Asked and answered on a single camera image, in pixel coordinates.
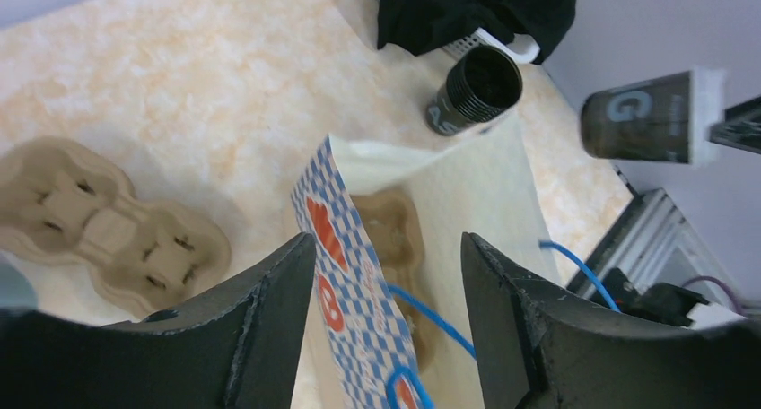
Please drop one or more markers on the white plastic basket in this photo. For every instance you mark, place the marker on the white plastic basket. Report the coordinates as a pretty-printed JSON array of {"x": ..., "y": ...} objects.
[{"x": 522, "y": 50}]

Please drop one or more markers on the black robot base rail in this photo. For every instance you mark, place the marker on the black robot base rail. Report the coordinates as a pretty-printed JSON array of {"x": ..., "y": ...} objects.
[{"x": 655, "y": 267}]

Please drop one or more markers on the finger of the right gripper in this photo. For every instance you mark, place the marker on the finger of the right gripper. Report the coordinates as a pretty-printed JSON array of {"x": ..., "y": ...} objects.
[{"x": 740, "y": 128}]

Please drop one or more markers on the cardboard cup carrier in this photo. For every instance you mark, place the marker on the cardboard cup carrier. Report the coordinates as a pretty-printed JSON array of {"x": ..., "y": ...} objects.
[
  {"x": 63, "y": 204},
  {"x": 390, "y": 219}
]

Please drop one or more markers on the blue straw holder cup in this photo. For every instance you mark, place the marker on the blue straw holder cup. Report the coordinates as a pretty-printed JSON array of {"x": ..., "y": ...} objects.
[{"x": 16, "y": 290}]

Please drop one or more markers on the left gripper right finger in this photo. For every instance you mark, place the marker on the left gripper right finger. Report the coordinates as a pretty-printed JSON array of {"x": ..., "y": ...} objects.
[{"x": 538, "y": 345}]

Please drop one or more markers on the stack of black cups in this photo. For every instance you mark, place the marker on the stack of black cups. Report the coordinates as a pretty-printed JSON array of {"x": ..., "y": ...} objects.
[{"x": 481, "y": 87}]

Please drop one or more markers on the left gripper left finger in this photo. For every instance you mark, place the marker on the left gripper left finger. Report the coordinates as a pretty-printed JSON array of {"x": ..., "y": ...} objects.
[{"x": 236, "y": 345}]

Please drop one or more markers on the black coffee cup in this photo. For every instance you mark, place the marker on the black coffee cup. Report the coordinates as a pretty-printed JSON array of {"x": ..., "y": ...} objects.
[{"x": 646, "y": 121}]

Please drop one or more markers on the checkered paper takeout bag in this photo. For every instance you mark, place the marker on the checkered paper takeout bag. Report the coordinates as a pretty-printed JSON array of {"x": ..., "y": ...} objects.
[{"x": 500, "y": 185}]

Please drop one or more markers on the black cloth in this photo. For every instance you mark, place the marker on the black cloth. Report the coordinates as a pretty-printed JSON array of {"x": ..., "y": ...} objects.
[{"x": 421, "y": 26}]

